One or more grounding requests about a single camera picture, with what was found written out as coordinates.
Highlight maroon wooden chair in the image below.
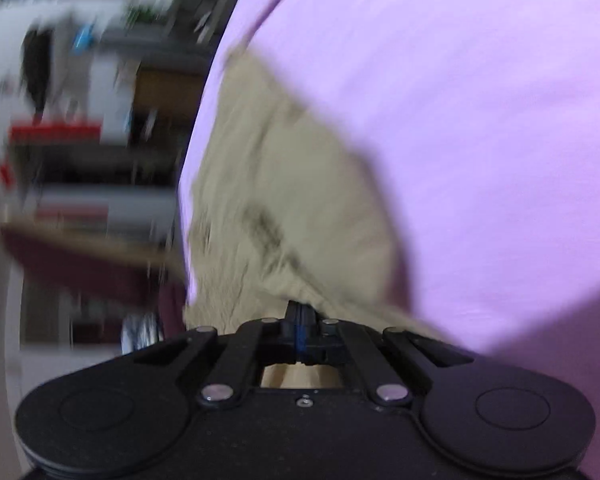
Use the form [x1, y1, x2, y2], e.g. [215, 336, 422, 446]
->
[0, 218, 186, 346]

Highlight pink towel mat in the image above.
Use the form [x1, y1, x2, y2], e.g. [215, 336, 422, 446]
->
[177, 0, 600, 361]

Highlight khaki shorts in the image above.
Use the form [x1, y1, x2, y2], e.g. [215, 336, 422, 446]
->
[183, 49, 432, 336]

